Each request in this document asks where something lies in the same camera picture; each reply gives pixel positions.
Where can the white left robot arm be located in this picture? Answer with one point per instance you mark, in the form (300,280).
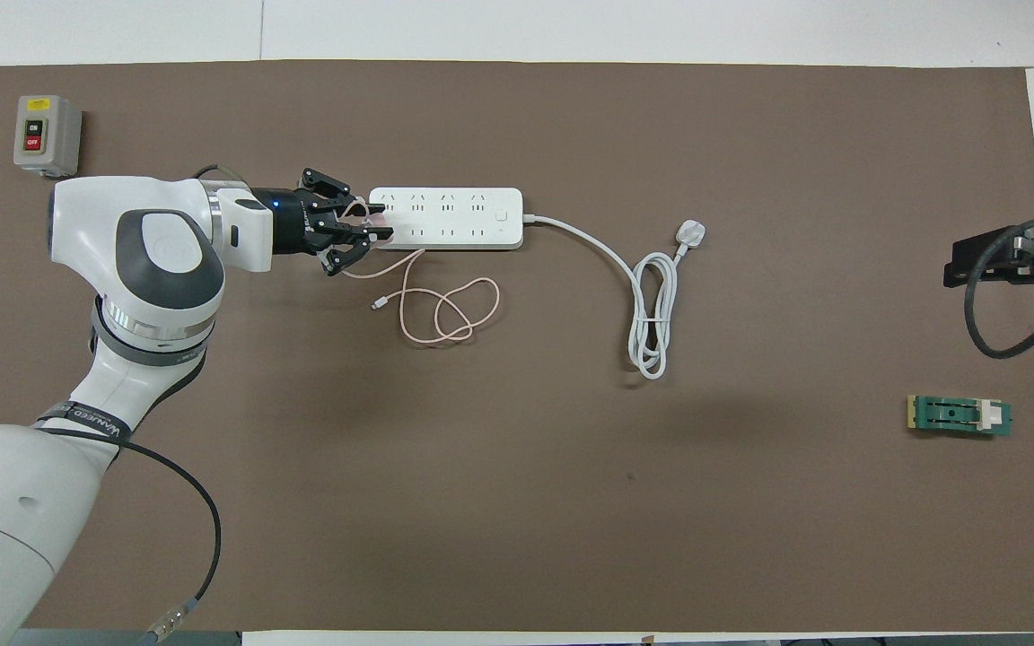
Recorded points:
(149,242)

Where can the green knife switch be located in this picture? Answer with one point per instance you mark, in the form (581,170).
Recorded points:
(957,417)

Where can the pink charger adapter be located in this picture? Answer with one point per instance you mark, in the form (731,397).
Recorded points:
(376,222)

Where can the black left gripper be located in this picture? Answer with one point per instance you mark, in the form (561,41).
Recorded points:
(293,220)

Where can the grey on-off switch box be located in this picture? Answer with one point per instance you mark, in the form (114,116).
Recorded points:
(43,135)

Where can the brown paper mat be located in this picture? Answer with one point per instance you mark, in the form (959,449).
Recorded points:
(571,502)

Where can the white power strip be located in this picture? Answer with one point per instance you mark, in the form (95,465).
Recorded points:
(463,220)

